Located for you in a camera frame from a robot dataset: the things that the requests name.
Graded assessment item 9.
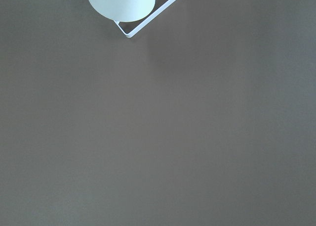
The white cup in rack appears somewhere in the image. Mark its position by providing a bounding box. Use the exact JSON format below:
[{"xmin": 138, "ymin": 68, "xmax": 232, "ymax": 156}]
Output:
[{"xmin": 89, "ymin": 0, "xmax": 156, "ymax": 22}]

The white wire cup rack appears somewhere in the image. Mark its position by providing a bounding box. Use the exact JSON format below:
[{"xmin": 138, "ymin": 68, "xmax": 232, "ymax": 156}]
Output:
[{"xmin": 114, "ymin": 0, "xmax": 177, "ymax": 39}]

